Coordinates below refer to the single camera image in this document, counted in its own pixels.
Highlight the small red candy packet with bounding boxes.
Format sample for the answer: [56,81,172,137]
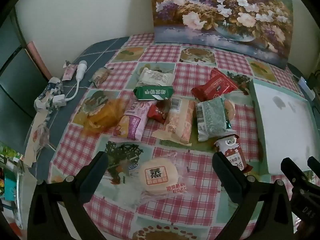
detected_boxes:
[147,104,167,125]

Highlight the flower painting canvas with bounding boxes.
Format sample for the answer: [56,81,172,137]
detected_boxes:
[149,0,293,70]

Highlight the white power strip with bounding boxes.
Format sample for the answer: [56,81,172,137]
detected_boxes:
[299,76,317,100]

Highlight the white tray green rim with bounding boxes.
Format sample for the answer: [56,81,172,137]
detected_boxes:
[249,78,320,176]

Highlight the purple pink snack packet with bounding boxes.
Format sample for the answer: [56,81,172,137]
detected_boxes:
[114,100,157,141]

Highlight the dark cabinet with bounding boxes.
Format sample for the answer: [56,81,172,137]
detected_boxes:
[0,12,54,153]

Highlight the small brown snack packet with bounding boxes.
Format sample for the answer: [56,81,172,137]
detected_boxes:
[89,66,114,87]

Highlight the pink board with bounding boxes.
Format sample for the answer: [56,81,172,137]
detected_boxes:
[27,41,53,79]

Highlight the crumpled paper wrappers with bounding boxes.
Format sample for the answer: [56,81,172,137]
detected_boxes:
[24,112,54,168]

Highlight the black charger plug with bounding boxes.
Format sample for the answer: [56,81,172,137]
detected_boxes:
[309,72,320,88]

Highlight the brown milk snack packet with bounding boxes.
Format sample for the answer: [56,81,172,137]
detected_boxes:
[214,134,253,173]

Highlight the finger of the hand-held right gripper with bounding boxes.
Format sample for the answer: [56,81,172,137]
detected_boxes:
[307,156,320,178]
[280,157,304,188]

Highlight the small pink packet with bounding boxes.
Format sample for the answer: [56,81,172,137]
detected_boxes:
[61,60,78,81]

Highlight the clear green-edged cracker packet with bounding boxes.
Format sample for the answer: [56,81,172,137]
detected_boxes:
[195,97,236,142]

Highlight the beige long bread packet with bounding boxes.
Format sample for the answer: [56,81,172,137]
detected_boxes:
[153,97,197,147]

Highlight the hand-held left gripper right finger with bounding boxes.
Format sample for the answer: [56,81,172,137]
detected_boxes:
[212,152,294,240]

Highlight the orange bread packet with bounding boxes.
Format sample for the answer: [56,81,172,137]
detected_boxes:
[81,99,125,137]

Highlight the red snack packet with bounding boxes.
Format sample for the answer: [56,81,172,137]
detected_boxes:
[191,68,239,100]

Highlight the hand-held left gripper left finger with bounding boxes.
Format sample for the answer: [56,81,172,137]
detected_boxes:
[27,151,115,240]

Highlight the green snack packet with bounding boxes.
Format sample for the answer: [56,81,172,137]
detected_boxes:
[133,85,174,102]

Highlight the white snack packet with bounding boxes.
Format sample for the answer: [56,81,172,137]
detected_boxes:
[137,67,174,88]

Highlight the blue white patterned wrapper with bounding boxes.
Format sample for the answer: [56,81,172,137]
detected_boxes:
[34,77,64,112]

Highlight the colourful plastic bags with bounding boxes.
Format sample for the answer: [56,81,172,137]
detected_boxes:
[0,142,38,230]

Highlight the white adapter cable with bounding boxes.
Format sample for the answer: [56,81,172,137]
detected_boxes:
[53,60,88,108]

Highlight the round steamed cake packet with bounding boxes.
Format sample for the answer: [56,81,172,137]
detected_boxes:
[122,144,200,205]

